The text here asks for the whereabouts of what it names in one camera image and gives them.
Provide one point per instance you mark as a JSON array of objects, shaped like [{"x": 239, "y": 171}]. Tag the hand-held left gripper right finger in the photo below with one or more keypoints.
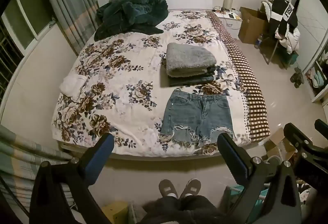
[{"x": 230, "y": 155}]

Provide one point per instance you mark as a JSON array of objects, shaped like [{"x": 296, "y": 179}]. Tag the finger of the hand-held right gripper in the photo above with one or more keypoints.
[
  {"x": 297, "y": 134},
  {"x": 322, "y": 125}
]

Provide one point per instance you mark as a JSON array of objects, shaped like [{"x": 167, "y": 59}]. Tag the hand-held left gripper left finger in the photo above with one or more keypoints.
[{"x": 102, "y": 153}]

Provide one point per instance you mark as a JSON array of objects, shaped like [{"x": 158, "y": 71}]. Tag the frayed blue denim shorts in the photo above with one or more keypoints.
[{"x": 198, "y": 116}]

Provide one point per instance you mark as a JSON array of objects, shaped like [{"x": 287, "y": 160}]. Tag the small cardboard box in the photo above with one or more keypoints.
[{"x": 280, "y": 144}]

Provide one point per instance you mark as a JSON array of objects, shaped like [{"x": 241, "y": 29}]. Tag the teal and white rack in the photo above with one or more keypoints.
[{"x": 234, "y": 195}]

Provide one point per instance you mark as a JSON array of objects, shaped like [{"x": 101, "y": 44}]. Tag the grey slipper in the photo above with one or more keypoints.
[
  {"x": 167, "y": 188},
  {"x": 191, "y": 188}
]

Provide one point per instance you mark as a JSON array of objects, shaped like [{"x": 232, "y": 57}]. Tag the pair of dark floor slippers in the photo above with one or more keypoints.
[{"x": 297, "y": 77}]

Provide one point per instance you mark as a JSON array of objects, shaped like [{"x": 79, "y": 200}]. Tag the yellow box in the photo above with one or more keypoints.
[{"x": 115, "y": 212}]

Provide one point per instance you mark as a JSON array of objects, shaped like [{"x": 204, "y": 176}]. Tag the white folded towel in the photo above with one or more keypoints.
[{"x": 73, "y": 85}]

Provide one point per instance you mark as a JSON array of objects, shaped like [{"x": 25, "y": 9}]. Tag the person's dark fleece trousers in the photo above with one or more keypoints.
[{"x": 179, "y": 210}]

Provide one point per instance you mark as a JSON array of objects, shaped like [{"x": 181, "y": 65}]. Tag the floral bed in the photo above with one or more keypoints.
[{"x": 123, "y": 80}]

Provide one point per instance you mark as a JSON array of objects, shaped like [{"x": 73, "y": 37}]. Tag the brown checkered bed cover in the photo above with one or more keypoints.
[{"x": 246, "y": 72}]

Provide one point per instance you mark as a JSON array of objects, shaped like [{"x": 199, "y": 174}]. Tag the folded dark jeans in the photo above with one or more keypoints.
[{"x": 194, "y": 80}]

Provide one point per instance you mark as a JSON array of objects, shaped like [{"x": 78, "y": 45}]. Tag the striped plaid cloth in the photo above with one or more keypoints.
[{"x": 18, "y": 157}]

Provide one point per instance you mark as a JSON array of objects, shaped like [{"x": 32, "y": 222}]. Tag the metal chair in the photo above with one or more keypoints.
[{"x": 271, "y": 49}]

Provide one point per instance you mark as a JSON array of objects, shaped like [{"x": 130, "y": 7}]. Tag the white wardrobe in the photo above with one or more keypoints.
[{"x": 314, "y": 34}]

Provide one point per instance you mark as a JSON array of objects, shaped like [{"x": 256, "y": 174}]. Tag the white padded jacket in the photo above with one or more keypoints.
[{"x": 290, "y": 39}]

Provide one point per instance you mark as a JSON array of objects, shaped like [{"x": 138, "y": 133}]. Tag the plastic water bottle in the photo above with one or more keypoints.
[{"x": 258, "y": 42}]

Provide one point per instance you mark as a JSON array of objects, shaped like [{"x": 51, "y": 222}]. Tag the grey folded fluffy sweater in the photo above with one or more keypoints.
[{"x": 188, "y": 58}]

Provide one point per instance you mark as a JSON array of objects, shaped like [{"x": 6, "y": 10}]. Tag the open cardboard box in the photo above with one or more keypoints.
[{"x": 252, "y": 26}]

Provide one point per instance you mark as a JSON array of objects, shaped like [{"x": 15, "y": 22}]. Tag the black and white jacket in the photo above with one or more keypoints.
[{"x": 283, "y": 15}]

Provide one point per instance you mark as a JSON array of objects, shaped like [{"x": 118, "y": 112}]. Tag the white nightstand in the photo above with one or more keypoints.
[{"x": 232, "y": 26}]

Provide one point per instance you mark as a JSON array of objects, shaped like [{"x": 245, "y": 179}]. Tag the dark green fleece blanket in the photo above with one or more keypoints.
[{"x": 128, "y": 15}]

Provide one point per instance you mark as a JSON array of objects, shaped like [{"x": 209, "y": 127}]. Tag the beige cylindrical lamp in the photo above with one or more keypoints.
[{"x": 227, "y": 3}]

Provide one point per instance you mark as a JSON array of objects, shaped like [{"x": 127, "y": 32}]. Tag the grey green curtain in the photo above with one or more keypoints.
[{"x": 66, "y": 1}]

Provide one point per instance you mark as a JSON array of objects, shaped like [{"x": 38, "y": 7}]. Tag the window with white frame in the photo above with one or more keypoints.
[{"x": 23, "y": 24}]

